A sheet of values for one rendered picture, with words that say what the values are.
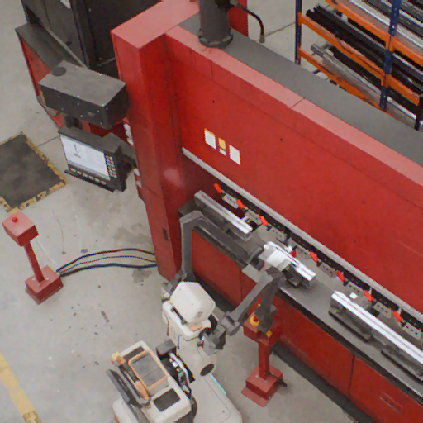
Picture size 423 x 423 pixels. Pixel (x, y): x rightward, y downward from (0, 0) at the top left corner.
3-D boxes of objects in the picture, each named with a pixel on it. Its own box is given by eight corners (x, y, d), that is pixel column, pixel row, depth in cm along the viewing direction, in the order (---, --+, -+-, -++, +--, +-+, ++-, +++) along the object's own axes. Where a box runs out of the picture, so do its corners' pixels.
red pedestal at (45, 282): (24, 291, 600) (-6, 222, 537) (49, 272, 610) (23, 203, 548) (38, 305, 590) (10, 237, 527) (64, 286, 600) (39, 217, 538)
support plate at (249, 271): (241, 271, 475) (241, 270, 474) (270, 247, 486) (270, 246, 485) (262, 287, 466) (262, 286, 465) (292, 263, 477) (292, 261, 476)
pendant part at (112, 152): (68, 170, 508) (56, 130, 481) (78, 159, 515) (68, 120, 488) (122, 193, 491) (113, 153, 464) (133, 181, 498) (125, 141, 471)
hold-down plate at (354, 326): (328, 313, 464) (328, 310, 462) (334, 307, 466) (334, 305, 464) (367, 342, 449) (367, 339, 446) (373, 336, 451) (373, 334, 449)
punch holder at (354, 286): (341, 284, 441) (343, 267, 428) (350, 276, 444) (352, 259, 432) (361, 299, 433) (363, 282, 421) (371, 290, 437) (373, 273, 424)
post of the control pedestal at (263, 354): (259, 376, 523) (257, 334, 482) (263, 370, 526) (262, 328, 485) (265, 380, 521) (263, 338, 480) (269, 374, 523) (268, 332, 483)
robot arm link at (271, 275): (266, 263, 412) (278, 275, 407) (275, 264, 424) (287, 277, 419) (215, 323, 420) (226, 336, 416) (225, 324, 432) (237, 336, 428)
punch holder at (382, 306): (368, 304, 431) (371, 287, 418) (377, 295, 434) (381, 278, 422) (389, 320, 423) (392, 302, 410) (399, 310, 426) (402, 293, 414)
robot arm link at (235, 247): (189, 215, 432) (195, 224, 423) (196, 208, 431) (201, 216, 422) (238, 253, 455) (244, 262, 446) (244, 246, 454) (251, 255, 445)
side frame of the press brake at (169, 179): (158, 273, 602) (109, 30, 429) (234, 214, 638) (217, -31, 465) (179, 292, 589) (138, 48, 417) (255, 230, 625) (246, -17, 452)
